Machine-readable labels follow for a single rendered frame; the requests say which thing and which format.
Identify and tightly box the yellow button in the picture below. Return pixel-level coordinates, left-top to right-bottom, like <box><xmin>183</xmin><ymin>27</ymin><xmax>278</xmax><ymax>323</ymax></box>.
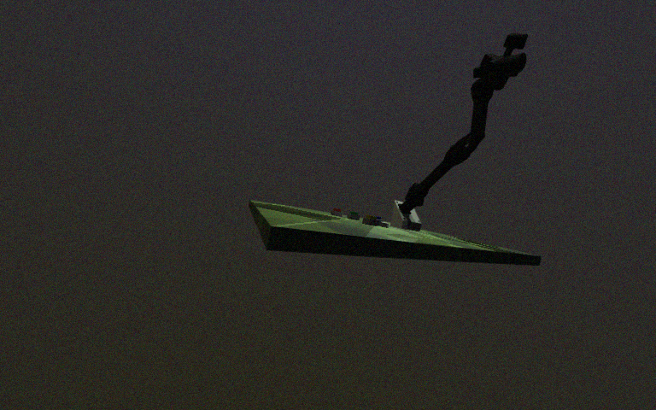
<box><xmin>362</xmin><ymin>215</ymin><xmax>379</xmax><ymax>226</ymax></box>

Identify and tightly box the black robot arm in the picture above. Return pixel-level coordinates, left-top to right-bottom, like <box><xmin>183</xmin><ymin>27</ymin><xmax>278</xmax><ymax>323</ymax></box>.
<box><xmin>398</xmin><ymin>53</ymin><xmax>527</xmax><ymax>214</ymax></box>

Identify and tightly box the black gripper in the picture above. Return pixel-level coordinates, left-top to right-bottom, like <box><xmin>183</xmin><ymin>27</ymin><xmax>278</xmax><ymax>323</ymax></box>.
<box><xmin>495</xmin><ymin>32</ymin><xmax>528</xmax><ymax>91</ymax></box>

